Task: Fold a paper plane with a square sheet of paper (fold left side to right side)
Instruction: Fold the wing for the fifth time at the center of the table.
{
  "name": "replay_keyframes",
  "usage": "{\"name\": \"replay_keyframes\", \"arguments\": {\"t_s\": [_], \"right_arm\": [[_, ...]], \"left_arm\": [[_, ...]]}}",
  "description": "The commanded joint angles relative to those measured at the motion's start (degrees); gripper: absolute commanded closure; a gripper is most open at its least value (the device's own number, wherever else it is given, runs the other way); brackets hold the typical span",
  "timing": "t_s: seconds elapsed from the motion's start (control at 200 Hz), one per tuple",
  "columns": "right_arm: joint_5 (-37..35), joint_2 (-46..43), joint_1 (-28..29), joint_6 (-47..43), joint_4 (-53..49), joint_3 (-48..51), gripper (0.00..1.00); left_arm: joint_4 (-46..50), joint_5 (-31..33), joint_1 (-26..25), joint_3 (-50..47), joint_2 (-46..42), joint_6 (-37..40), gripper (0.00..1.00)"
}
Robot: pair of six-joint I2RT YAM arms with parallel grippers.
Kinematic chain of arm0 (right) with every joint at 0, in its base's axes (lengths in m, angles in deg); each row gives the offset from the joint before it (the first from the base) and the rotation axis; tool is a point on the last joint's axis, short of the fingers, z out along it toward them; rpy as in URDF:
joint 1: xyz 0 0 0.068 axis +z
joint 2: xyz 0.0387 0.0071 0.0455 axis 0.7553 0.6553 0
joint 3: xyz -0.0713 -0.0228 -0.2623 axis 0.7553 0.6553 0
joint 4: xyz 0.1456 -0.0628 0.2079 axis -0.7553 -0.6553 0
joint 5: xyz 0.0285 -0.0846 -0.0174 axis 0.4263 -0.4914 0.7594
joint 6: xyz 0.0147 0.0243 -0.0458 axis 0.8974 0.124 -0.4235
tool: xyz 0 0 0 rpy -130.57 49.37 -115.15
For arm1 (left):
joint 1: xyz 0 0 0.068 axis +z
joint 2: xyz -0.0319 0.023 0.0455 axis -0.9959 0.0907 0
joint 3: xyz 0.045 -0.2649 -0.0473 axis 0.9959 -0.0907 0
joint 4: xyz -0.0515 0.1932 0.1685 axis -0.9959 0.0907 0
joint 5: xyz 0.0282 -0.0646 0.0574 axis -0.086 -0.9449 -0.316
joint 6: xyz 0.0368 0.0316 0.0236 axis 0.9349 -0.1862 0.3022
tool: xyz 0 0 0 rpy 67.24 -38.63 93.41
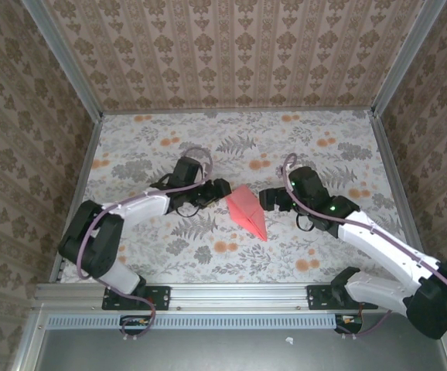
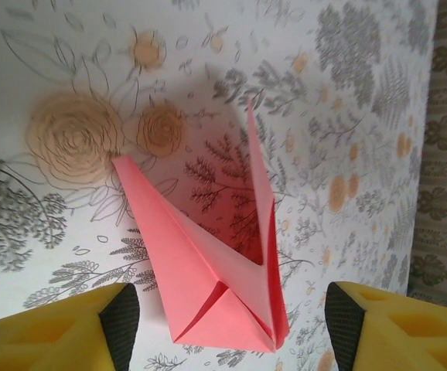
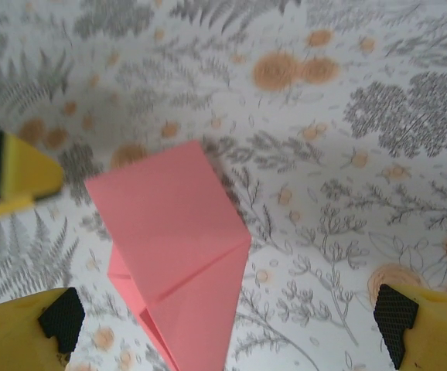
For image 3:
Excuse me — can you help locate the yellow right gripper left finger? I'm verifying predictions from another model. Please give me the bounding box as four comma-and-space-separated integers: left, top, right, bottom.
0, 286, 84, 371

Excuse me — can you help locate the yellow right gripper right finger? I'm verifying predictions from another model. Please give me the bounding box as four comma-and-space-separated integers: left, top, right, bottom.
373, 283, 447, 371

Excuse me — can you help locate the pink paper sheet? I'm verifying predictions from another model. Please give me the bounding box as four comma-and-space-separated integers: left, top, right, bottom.
84, 139, 253, 371

